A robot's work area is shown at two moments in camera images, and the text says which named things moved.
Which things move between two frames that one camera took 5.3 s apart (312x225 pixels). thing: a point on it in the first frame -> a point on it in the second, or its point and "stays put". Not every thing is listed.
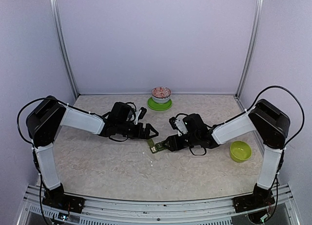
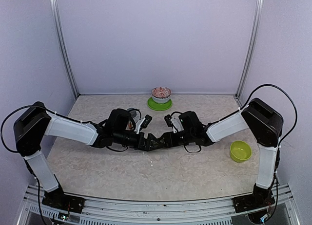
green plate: x=159 y=106 stays put
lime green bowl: x=240 y=151 stays put
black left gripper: x=139 y=135 -> x=148 y=145
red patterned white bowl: x=161 y=94 stays put
